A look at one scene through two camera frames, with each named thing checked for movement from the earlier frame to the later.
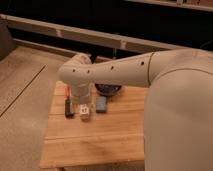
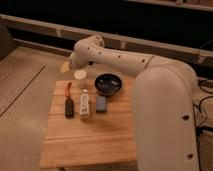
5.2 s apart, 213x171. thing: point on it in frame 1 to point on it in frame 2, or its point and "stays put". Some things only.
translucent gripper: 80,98 to 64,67
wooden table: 112,139 stays put
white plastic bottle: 84,112 stays put
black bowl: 107,89 stays put
